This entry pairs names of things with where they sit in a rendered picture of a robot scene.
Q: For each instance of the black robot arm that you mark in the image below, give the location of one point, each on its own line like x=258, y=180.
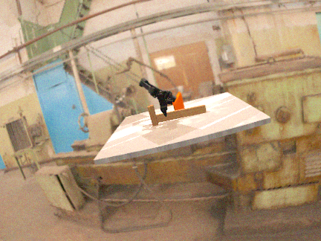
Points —
x=159, y=93

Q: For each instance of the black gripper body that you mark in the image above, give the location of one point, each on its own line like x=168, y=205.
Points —
x=163, y=105

